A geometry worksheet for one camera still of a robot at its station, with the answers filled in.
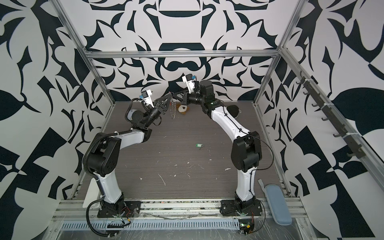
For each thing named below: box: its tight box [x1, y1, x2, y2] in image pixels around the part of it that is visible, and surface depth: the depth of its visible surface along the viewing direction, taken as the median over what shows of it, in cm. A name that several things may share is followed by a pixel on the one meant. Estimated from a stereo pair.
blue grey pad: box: [265, 184, 293, 226], surface depth 74 cm
